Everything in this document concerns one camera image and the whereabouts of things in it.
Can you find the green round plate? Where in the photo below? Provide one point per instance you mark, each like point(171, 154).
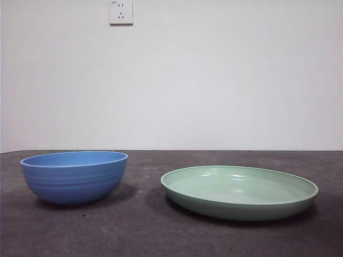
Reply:
point(241, 206)

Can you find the blue ribbed bowl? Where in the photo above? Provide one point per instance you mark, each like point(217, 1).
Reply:
point(72, 184)

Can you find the white wall socket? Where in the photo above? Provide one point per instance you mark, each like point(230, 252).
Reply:
point(121, 13)

